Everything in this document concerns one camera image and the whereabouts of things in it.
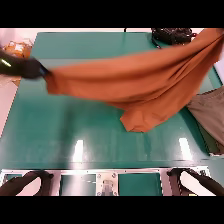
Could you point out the brown cardboard box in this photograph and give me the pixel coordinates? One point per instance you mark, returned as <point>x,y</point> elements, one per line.
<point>18,48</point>

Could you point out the silver frame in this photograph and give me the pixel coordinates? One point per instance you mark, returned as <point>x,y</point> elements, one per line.
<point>106,174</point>

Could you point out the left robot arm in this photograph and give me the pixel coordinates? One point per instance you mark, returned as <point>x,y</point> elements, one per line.
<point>20,67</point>

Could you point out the grey-olive garment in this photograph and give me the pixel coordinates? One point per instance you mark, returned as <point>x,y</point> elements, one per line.
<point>210,111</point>

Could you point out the orange garment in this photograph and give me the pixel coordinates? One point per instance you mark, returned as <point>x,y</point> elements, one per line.
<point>140,80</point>

